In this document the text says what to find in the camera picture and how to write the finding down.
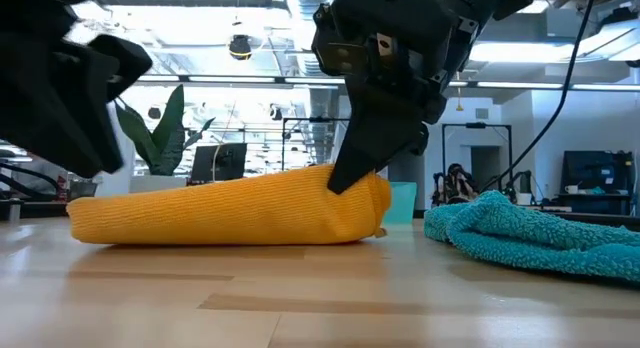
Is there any long ceiling light bar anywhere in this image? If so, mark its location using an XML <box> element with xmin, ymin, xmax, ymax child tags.
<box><xmin>137</xmin><ymin>75</ymin><xmax>640</xmax><ymax>92</ymax></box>

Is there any black aluminium table frame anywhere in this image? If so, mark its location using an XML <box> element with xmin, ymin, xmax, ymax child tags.
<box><xmin>0</xmin><ymin>197</ymin><xmax>640</xmax><ymax>228</ymax></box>

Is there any green snake plant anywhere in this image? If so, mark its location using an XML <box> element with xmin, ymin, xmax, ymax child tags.
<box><xmin>113</xmin><ymin>84</ymin><xmax>216</xmax><ymax>177</ymax></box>

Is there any long black cable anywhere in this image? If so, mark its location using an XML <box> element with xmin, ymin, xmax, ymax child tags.
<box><xmin>482</xmin><ymin>0</ymin><xmax>599</xmax><ymax>192</ymax></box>

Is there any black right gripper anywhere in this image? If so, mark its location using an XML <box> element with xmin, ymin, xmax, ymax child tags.
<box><xmin>327</xmin><ymin>0</ymin><xmax>481</xmax><ymax>194</ymax></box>

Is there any teal translucent plastic basket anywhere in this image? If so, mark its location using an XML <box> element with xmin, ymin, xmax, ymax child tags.
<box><xmin>382</xmin><ymin>181</ymin><xmax>418</xmax><ymax>225</ymax></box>

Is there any white building column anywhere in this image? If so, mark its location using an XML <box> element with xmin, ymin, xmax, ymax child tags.
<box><xmin>107</xmin><ymin>105</ymin><xmax>136</xmax><ymax>194</ymax></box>

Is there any silver spiral ceiling duct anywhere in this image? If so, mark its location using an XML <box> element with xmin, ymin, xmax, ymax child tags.
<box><xmin>284</xmin><ymin>0</ymin><xmax>331</xmax><ymax>79</ymax></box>

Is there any dark monitor with stickers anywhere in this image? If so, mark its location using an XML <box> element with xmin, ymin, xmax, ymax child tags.
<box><xmin>562</xmin><ymin>150</ymin><xmax>636</xmax><ymax>197</ymax></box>

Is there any black metal rig frame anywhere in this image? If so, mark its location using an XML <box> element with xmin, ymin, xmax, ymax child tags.
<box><xmin>281</xmin><ymin>116</ymin><xmax>351</xmax><ymax>172</ymax></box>
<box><xmin>441</xmin><ymin>121</ymin><xmax>513</xmax><ymax>189</ymax></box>

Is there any black curved cable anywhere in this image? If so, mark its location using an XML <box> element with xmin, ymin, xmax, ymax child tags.
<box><xmin>0</xmin><ymin>160</ymin><xmax>59</xmax><ymax>195</ymax></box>

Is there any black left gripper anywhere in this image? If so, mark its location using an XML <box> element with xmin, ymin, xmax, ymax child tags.
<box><xmin>0</xmin><ymin>0</ymin><xmax>154</xmax><ymax>179</ymax></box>

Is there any person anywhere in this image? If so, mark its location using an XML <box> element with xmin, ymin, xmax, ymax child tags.
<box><xmin>434</xmin><ymin>162</ymin><xmax>479</xmax><ymax>205</ymax></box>

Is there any black ceiling cable reel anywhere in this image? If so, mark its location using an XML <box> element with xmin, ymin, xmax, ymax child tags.
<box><xmin>228</xmin><ymin>33</ymin><xmax>253</xmax><ymax>62</ymax></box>

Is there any black computer monitor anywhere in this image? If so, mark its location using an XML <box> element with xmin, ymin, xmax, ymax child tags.
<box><xmin>190</xmin><ymin>142</ymin><xmax>248</xmax><ymax>184</ymax></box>

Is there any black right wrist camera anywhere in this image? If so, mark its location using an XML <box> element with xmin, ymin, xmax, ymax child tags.
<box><xmin>312</xmin><ymin>2</ymin><xmax>374</xmax><ymax>77</ymax></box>

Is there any dark office desk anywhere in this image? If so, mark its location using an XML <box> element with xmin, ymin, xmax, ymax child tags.
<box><xmin>552</xmin><ymin>192</ymin><xmax>640</xmax><ymax>217</ymax></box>

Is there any white round plant pot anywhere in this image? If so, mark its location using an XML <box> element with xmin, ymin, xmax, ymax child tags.
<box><xmin>128</xmin><ymin>175</ymin><xmax>188</xmax><ymax>194</ymax></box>

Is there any red storage rack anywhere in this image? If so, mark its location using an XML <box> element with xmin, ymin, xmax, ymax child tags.
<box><xmin>55</xmin><ymin>173</ymin><xmax>70</xmax><ymax>203</ymax></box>

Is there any teal microfiber towel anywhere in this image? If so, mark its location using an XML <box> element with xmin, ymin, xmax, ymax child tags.
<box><xmin>423</xmin><ymin>190</ymin><xmax>640</xmax><ymax>284</ymax></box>

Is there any orange microfiber towel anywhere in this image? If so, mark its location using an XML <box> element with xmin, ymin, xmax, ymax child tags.
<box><xmin>66</xmin><ymin>162</ymin><xmax>393</xmax><ymax>247</ymax></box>

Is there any grey storage bin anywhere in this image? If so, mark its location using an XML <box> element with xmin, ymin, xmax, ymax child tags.
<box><xmin>68</xmin><ymin>180</ymin><xmax>99</xmax><ymax>202</ymax></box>

